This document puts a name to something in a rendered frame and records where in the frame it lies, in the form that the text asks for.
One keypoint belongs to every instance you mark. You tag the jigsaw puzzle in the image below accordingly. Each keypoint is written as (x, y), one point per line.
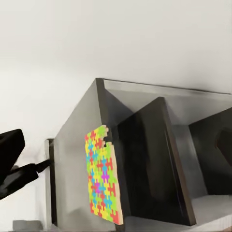
(103, 183)

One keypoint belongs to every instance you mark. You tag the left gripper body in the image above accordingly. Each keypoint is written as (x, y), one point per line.
(29, 175)

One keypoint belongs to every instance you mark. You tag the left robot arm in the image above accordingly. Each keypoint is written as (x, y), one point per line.
(20, 177)

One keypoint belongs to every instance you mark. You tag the toy box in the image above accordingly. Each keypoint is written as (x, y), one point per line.
(27, 226)

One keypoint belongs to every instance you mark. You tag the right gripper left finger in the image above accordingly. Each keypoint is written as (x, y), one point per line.
(11, 145)

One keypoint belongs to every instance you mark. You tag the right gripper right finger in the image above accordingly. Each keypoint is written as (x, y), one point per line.
(224, 143)

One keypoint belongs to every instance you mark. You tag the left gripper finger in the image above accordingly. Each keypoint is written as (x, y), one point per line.
(10, 179)
(38, 167)

